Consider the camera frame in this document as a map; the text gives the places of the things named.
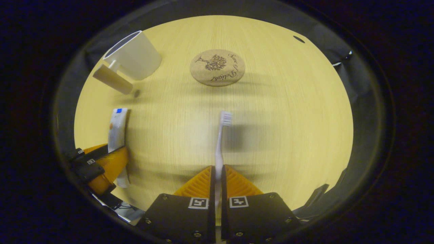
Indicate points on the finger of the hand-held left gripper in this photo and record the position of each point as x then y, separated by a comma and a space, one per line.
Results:
78, 153
89, 171

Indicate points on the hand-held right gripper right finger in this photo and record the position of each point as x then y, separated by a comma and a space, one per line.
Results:
257, 220

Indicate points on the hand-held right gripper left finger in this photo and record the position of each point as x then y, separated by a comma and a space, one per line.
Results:
183, 220

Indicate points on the white toothpaste tube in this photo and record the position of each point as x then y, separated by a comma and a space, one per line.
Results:
117, 132

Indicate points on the white toothbrush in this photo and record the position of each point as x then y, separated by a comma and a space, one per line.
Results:
219, 145

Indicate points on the white cup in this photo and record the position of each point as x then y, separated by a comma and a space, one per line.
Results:
139, 57

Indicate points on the round cork coaster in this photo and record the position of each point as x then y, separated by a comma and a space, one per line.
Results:
217, 73

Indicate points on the wooden desktop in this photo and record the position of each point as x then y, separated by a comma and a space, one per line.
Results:
288, 135

